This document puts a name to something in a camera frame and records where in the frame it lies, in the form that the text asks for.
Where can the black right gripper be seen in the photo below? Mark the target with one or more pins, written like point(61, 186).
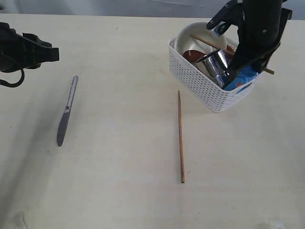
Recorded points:
point(260, 24)

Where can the blue snack packet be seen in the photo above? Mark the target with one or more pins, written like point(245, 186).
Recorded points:
point(244, 76)

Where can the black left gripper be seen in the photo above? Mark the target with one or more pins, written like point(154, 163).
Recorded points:
point(23, 51)

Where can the white ceramic bowl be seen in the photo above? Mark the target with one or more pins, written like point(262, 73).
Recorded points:
point(184, 41)

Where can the silver table knife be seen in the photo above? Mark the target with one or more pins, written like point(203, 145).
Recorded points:
point(66, 114)

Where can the shiny steel cup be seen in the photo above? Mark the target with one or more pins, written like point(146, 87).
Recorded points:
point(214, 66)

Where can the white plastic woven basket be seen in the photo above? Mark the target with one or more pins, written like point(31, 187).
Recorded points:
point(215, 98)

